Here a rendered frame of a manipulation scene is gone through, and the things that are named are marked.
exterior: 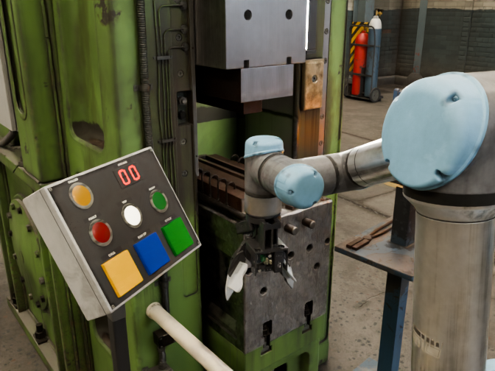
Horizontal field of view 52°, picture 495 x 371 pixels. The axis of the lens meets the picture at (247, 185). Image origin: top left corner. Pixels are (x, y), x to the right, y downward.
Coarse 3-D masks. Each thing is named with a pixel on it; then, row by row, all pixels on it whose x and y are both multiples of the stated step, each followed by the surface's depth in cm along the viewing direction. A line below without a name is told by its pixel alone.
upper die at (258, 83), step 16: (288, 64) 150; (208, 80) 153; (224, 80) 147; (240, 80) 141; (256, 80) 144; (272, 80) 148; (288, 80) 152; (224, 96) 149; (240, 96) 143; (256, 96) 146; (272, 96) 150
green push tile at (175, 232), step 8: (168, 224) 120; (176, 224) 122; (168, 232) 119; (176, 232) 121; (184, 232) 123; (168, 240) 118; (176, 240) 120; (184, 240) 122; (192, 240) 125; (176, 248) 119; (184, 248) 121
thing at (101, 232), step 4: (96, 224) 104; (100, 224) 105; (104, 224) 105; (92, 228) 103; (96, 228) 103; (100, 228) 104; (104, 228) 105; (108, 228) 106; (92, 232) 102; (96, 232) 103; (100, 232) 104; (104, 232) 104; (108, 232) 105; (96, 236) 103; (100, 236) 103; (104, 236) 104; (108, 236) 105; (96, 240) 102; (100, 240) 103; (104, 240) 104
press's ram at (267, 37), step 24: (216, 0) 134; (240, 0) 134; (264, 0) 139; (288, 0) 144; (216, 24) 136; (240, 24) 136; (264, 24) 141; (288, 24) 146; (216, 48) 138; (240, 48) 138; (264, 48) 143; (288, 48) 149
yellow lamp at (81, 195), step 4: (76, 188) 103; (80, 188) 104; (84, 188) 104; (72, 192) 102; (76, 192) 102; (80, 192) 103; (84, 192) 104; (88, 192) 105; (76, 196) 102; (80, 196) 103; (84, 196) 104; (88, 196) 105; (76, 200) 102; (80, 200) 103; (84, 200) 103; (88, 200) 104; (80, 204) 102; (84, 204) 103
